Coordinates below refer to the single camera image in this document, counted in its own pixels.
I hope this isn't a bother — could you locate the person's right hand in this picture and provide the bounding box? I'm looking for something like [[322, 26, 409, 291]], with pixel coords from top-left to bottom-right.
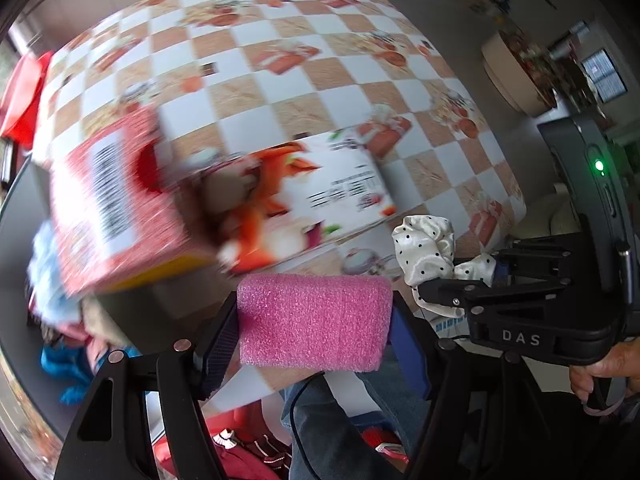
[[569, 336, 640, 417]]

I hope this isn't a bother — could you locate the checkered printed tablecloth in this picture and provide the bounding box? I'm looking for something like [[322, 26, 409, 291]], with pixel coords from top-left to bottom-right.
[[31, 0, 526, 407]]

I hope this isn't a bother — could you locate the red striped cloth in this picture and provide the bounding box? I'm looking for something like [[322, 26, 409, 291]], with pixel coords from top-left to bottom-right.
[[152, 402, 293, 480]]

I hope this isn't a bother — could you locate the black cable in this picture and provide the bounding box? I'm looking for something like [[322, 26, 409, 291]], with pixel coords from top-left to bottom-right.
[[282, 372, 331, 480]]

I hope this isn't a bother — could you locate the large pink foam block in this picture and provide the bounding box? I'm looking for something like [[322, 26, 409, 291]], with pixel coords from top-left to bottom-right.
[[236, 274, 394, 374]]

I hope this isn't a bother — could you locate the large blue fluffy cloth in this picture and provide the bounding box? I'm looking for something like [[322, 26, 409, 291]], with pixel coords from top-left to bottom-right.
[[40, 342, 143, 407]]

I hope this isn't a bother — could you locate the person's leg in jeans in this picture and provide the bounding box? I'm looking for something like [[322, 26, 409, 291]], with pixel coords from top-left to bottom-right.
[[279, 370, 433, 480]]

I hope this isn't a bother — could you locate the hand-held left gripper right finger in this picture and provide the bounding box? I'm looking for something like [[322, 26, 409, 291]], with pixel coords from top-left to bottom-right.
[[384, 304, 556, 480]]

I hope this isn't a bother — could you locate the large grey cardboard box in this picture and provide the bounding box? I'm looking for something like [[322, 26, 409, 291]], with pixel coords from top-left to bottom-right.
[[0, 162, 241, 443]]

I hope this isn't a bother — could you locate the red patterned box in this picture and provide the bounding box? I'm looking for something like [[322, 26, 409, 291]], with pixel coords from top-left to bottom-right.
[[49, 106, 218, 297]]

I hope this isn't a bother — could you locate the red plastic basin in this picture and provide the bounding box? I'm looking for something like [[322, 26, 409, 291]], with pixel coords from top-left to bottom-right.
[[0, 51, 55, 150]]

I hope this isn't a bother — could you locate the white orange flat box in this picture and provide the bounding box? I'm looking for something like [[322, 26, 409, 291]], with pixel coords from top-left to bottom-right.
[[197, 131, 399, 273]]

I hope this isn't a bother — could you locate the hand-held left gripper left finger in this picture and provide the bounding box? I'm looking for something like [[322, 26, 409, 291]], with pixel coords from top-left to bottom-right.
[[52, 300, 242, 480]]

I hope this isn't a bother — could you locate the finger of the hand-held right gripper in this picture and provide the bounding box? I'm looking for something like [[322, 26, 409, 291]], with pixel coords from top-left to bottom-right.
[[414, 279, 503, 313], [492, 237, 585, 283]]

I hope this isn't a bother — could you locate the cream polka dot scrunchie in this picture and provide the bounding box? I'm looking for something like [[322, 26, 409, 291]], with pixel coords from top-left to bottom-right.
[[391, 215, 497, 318]]

